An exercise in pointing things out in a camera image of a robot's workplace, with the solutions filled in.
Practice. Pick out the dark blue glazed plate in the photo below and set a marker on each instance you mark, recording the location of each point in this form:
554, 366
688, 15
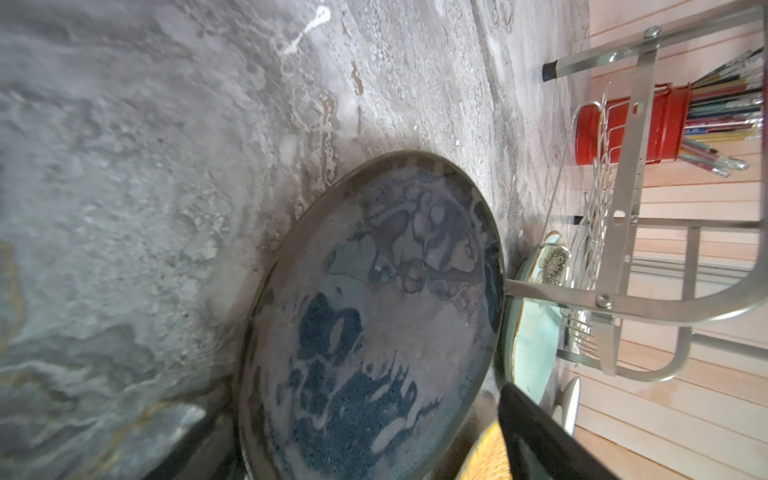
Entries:
374, 327

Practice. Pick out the grey green large plate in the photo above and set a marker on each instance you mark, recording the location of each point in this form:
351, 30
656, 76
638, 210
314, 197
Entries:
566, 408

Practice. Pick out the light green flower plate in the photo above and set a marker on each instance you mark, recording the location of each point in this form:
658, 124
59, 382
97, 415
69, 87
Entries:
531, 329

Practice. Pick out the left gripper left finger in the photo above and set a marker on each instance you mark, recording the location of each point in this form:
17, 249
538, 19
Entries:
208, 451

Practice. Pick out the colourful chopsticks bundle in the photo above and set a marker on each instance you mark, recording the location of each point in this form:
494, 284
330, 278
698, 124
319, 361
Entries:
726, 105

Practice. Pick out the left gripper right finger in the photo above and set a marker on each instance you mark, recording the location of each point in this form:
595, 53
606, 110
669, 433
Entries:
525, 426

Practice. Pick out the yellow woven bamboo tray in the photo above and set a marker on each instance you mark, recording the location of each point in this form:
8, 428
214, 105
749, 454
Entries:
487, 459

